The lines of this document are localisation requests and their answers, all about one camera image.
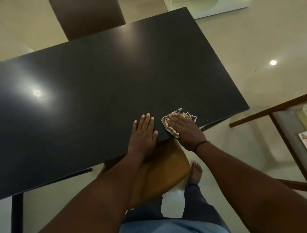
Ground person's left hand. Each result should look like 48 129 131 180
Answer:
128 113 159 158

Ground person's right hand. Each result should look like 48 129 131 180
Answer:
167 113 208 153

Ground striped fringed cloth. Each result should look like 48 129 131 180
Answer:
161 108 198 139

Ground tan moulded chair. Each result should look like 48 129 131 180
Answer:
49 0 127 41
97 138 192 210

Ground wooden armchair with grey seat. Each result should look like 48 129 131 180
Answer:
229 93 307 192

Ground person's right forearm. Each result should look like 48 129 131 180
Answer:
195 142 307 233

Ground person's left forearm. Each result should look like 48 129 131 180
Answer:
38 151 144 233

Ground person's right foot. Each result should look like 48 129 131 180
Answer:
189 161 203 185

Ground person's dark trousers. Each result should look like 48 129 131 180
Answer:
123 183 231 233

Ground person's blue shirt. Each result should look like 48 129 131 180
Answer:
119 219 230 233

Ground black wristband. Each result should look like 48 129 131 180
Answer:
194 141 211 154

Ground black chalk-marked table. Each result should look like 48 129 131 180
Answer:
0 6 250 233

